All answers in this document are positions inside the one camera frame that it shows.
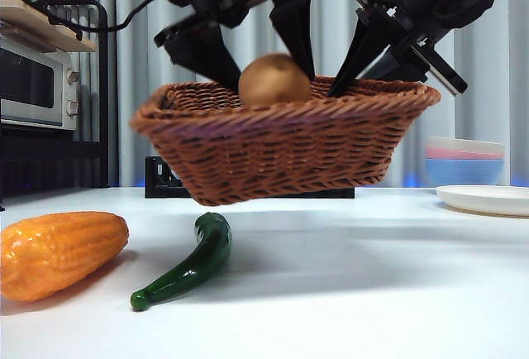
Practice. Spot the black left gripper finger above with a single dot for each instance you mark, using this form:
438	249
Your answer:
295	24
206	57

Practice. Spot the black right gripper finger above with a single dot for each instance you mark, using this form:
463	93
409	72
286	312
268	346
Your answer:
368	40
384	69

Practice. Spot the tan potato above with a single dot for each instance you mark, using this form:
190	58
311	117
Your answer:
273	82

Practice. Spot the brown wicker basket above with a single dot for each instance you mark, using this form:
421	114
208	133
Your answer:
285	156

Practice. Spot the orange plastic corn cob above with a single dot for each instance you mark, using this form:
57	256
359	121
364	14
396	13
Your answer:
58	251

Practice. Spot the grey pleated curtain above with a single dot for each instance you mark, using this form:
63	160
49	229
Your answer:
124	106

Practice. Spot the pink bowl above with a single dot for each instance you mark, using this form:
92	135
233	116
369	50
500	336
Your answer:
438	154

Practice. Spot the blue bowl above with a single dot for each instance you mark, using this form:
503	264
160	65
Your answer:
463	170

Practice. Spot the black plate rack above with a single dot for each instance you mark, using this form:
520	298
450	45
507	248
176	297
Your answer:
159	177

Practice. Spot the white flat plate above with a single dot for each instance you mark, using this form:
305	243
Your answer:
487	199

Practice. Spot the silver toaster oven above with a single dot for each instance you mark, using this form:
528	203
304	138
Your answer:
29	86

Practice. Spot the black metal shelf frame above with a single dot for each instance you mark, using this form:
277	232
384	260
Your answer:
101	86

